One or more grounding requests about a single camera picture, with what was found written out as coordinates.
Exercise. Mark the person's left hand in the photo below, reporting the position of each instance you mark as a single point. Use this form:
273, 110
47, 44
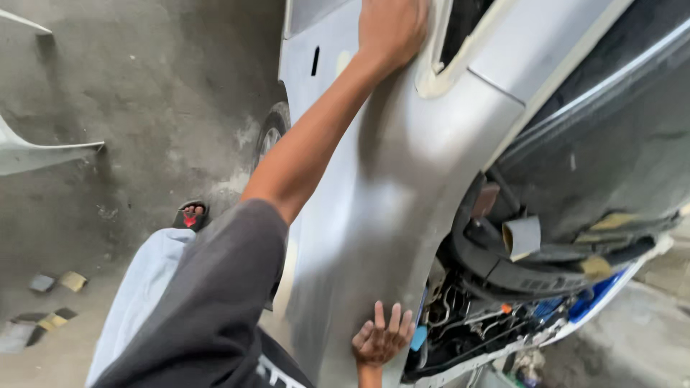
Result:
391, 32

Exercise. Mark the person's right hand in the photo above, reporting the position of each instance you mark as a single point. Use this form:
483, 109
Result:
380, 345

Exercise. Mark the blue reservoir cap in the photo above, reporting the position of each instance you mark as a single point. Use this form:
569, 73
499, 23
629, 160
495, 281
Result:
418, 338

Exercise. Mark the silver car body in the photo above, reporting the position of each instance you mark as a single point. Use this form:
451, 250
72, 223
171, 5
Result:
409, 178

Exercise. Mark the car wheel with tyre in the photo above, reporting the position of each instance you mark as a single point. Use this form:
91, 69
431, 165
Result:
271, 132

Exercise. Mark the person's grey shirt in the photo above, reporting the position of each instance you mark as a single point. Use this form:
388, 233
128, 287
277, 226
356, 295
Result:
210, 312

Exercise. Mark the blue front crossbar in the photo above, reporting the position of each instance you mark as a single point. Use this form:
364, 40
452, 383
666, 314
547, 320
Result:
595, 293

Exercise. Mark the black red sandal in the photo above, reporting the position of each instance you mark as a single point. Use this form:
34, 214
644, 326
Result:
190, 216

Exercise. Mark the person's light blue shorts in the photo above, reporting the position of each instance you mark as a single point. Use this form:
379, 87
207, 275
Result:
137, 296

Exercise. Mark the yellow black sandpaper piece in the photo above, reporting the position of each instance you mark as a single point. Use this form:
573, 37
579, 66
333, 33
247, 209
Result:
54, 320

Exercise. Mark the grey sandpaper piece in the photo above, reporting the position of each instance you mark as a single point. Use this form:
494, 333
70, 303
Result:
41, 283

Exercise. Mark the large grey sandpaper sheet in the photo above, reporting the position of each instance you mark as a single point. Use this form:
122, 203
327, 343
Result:
19, 334

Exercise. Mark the small detached white car panel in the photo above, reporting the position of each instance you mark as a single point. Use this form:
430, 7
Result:
21, 21

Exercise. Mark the large detached white car panel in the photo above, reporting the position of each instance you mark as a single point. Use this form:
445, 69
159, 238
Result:
27, 153

